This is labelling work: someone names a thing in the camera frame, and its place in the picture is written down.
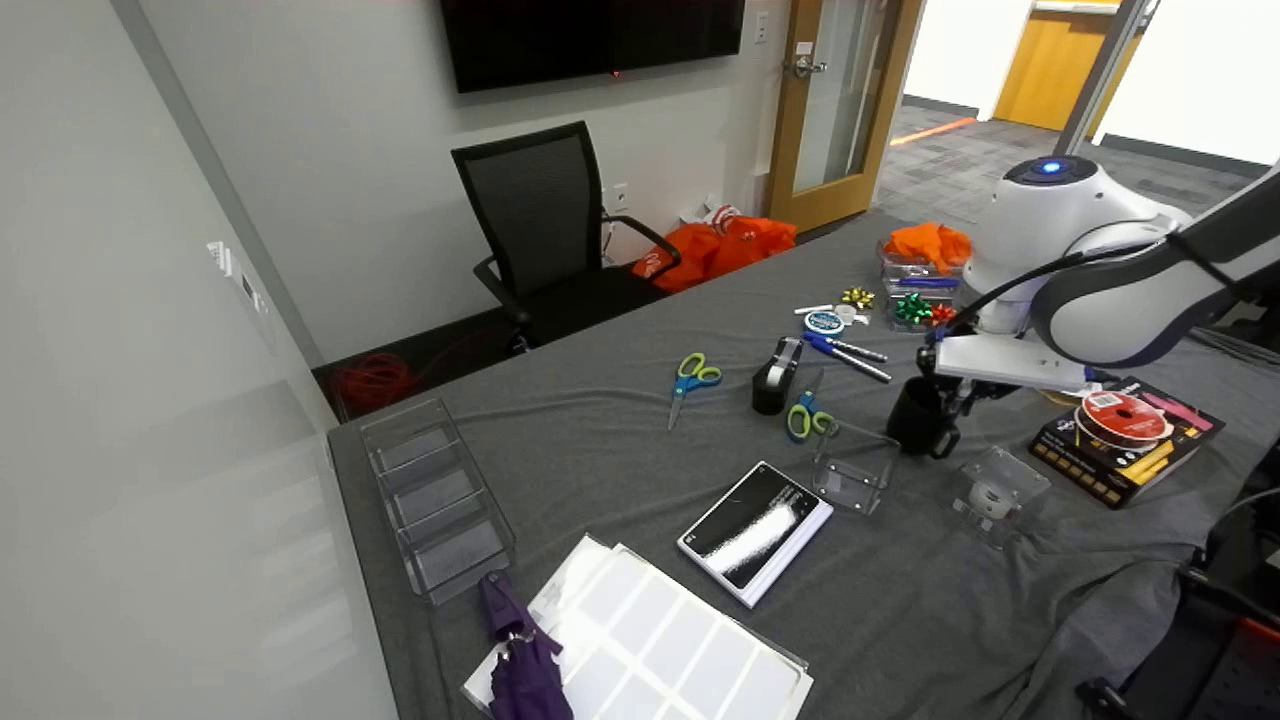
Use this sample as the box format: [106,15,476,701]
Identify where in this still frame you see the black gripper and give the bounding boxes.
[917,367,998,460]

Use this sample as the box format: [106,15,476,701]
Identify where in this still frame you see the clear square plastic box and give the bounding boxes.
[949,443,1055,534]

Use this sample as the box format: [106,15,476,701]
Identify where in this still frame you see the small clear acrylic holder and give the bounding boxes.
[808,443,901,516]

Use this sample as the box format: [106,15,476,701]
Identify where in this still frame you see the clear plastic organizer tray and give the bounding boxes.
[876,257,971,308]

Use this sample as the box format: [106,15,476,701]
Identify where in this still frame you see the blue ribbon spool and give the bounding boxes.
[790,301,872,339]

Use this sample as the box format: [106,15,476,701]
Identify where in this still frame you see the orange ribbon spool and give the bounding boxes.
[1072,379,1179,452]

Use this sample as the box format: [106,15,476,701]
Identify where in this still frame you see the black tape dispenser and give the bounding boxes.
[749,333,810,421]

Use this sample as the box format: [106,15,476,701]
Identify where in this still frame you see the orange crumpled cloth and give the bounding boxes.
[879,221,978,278]

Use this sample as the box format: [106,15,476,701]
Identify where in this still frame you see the black printed cardboard box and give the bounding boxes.
[1025,370,1227,510]

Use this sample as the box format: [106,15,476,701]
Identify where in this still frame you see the orange bag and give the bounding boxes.
[626,211,798,295]

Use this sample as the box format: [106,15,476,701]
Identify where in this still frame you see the grey tablecloth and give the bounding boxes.
[325,205,1280,720]

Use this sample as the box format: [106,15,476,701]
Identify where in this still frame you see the wooden glass panel door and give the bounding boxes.
[762,0,928,237]

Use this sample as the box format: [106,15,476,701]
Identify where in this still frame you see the white label sheet stack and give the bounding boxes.
[458,531,816,720]

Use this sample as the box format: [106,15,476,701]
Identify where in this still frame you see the yellow wooden door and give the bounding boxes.
[992,2,1110,133]

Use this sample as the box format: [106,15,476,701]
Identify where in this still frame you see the black mesh office chair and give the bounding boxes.
[448,114,684,350]

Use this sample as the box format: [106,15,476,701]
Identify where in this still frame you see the purple folded umbrella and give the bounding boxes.
[476,573,581,720]

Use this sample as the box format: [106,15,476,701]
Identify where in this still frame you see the long clear compartment tray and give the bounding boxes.
[354,394,517,605]

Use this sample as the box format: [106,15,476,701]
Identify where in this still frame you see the green blue handled scissors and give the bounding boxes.
[661,346,729,431]

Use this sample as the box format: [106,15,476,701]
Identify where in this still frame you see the black wall television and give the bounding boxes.
[435,0,749,94]

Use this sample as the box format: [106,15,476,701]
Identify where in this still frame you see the red cable coil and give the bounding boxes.
[331,350,432,421]

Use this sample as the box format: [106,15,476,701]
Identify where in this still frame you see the white wall thermostat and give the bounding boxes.
[204,237,265,316]

